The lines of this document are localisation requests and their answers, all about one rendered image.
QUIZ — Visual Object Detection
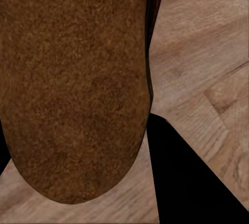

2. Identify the sandal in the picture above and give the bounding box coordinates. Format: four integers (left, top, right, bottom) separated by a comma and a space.
0, 0, 161, 205

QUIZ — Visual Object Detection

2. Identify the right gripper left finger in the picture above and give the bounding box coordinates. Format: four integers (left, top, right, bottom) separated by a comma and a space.
0, 120, 11, 175

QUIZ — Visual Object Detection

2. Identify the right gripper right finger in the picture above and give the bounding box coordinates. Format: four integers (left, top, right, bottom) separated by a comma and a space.
145, 113, 249, 224

